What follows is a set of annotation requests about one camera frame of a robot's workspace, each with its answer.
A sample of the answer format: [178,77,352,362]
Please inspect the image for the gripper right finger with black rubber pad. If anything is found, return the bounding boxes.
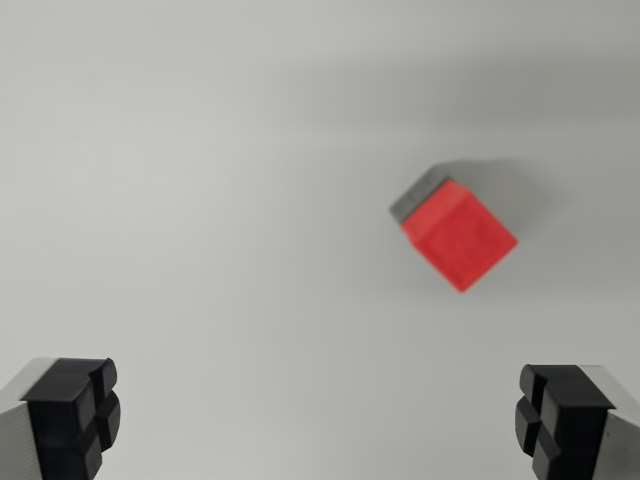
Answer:
[514,363,640,480]

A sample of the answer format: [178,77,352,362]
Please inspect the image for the red embossed cube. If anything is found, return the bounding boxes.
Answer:
[399,180,520,295]

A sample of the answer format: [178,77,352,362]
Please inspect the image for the gripper left finger with black rubber pad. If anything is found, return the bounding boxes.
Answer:
[0,356,122,480]

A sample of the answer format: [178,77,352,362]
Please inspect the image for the grey embossed cube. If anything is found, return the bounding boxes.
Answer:
[387,166,452,225]

